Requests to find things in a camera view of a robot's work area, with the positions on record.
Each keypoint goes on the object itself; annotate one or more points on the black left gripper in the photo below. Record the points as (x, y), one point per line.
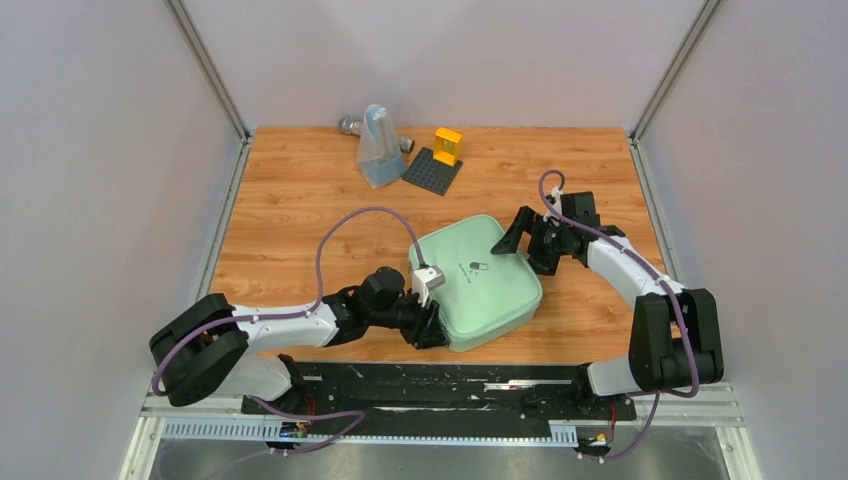
(426, 331)

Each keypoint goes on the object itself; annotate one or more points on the yellow toy window brick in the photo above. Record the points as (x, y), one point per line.
(447, 146)

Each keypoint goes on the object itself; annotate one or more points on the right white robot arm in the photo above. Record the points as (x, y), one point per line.
(675, 340)

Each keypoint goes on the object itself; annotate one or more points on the mint green medicine kit case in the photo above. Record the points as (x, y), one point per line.
(484, 296)

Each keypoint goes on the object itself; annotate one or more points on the dark grey brick baseplate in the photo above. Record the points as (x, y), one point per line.
(430, 174)

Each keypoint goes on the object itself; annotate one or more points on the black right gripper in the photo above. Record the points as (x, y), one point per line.
(525, 221)

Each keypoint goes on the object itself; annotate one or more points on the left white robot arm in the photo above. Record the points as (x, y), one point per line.
(215, 347)

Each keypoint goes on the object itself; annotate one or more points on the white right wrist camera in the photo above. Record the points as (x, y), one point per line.
(555, 208)

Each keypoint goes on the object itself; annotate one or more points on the glitter silver microphone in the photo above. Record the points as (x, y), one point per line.
(349, 125)

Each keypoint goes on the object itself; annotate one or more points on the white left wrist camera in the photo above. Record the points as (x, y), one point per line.
(424, 281)

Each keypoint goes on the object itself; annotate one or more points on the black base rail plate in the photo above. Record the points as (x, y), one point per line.
(451, 400)

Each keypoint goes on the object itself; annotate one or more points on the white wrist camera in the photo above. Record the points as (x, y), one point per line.
(424, 281)
(555, 208)

